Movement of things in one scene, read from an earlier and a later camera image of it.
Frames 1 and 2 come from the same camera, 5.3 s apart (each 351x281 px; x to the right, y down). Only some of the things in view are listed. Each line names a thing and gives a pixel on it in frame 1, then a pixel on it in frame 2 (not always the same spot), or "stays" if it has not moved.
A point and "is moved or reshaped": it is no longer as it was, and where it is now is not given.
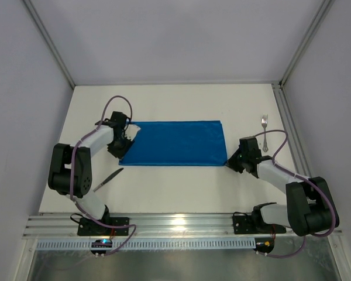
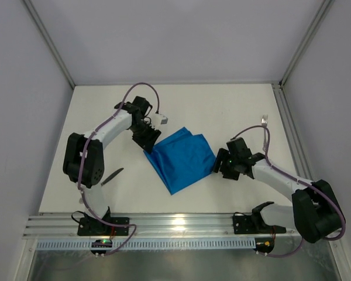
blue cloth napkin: x=199 y=143 is moved or reshaped
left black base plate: x=88 y=226 stays
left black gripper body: x=124 y=145 → x=146 y=135
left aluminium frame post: x=50 y=41 stays
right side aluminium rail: x=298 y=150 stays
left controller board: x=106 y=243 stays
